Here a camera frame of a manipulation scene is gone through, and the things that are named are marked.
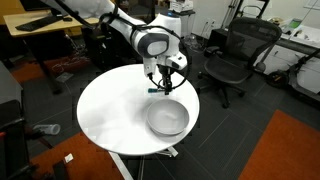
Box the black monitor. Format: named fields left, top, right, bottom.
left=19, top=0, right=51, bottom=11

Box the black keyboard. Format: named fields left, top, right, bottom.
left=16, top=16, right=62, bottom=32

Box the teal and black marker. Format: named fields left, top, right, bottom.
left=148, top=88, right=165, bottom=93

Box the wooden desk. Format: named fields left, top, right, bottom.
left=2, top=9, right=101, bottom=95

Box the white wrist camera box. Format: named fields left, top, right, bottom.
left=143, top=58, right=157, bottom=77

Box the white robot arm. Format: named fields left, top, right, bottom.
left=40, top=0, right=190, bottom=95

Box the white round table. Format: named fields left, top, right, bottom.
left=77, top=64, right=200, bottom=162

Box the grey bowl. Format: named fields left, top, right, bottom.
left=146, top=99, right=189, bottom=135

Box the white printer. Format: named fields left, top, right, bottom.
left=169, top=0, right=193, bottom=12

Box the black mesh office chair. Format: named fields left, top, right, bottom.
left=198, top=17, right=282, bottom=108

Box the clear plastic bottle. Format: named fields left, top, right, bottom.
left=33, top=124, right=61, bottom=135

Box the black electric scooter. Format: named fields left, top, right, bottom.
left=266, top=49, right=320, bottom=102

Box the black computer mouse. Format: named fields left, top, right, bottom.
left=63, top=17, right=73, bottom=22

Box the small white card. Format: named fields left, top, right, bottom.
left=64, top=153, right=73, bottom=163

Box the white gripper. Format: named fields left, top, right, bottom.
left=157, top=54, right=187, bottom=95

